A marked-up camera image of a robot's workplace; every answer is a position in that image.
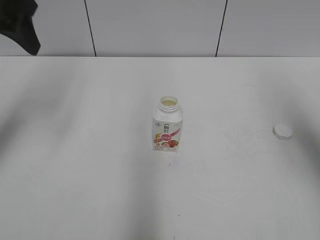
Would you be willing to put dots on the white yili yogurt bottle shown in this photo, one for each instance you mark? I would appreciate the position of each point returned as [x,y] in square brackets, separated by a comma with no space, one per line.
[167,124]

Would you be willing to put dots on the white plastic bottle cap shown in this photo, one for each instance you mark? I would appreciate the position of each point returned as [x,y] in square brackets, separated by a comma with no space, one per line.
[282,131]

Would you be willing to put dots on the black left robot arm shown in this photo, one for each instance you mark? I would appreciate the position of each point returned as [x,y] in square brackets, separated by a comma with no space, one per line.
[16,23]

